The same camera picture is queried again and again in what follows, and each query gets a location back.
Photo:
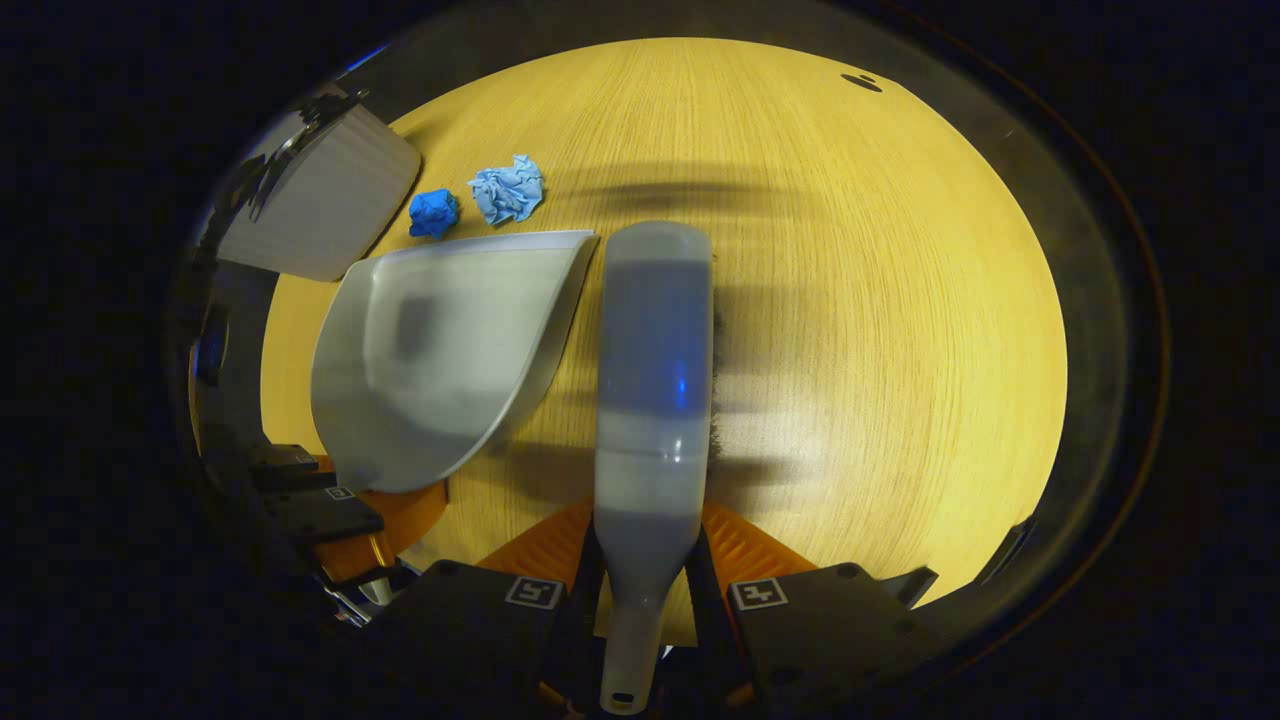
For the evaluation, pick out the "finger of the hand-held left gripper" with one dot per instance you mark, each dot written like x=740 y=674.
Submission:
x=280 y=468
x=320 y=515

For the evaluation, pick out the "small grey broom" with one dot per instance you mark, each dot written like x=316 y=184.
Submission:
x=650 y=380

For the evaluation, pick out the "white ribbed garbage bin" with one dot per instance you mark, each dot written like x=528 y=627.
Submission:
x=320 y=200

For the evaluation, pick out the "grey plastic dustpan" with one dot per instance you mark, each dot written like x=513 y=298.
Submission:
x=440 y=360

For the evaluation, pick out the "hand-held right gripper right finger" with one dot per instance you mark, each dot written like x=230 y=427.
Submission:
x=712 y=630

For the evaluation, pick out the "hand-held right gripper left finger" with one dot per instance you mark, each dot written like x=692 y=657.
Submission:
x=583 y=640

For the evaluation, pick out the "light blue paper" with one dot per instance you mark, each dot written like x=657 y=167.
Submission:
x=507 y=190

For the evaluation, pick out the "wooden desktop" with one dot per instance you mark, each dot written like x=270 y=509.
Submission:
x=850 y=300

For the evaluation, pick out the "dark blue paper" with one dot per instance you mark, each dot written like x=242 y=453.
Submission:
x=433 y=214

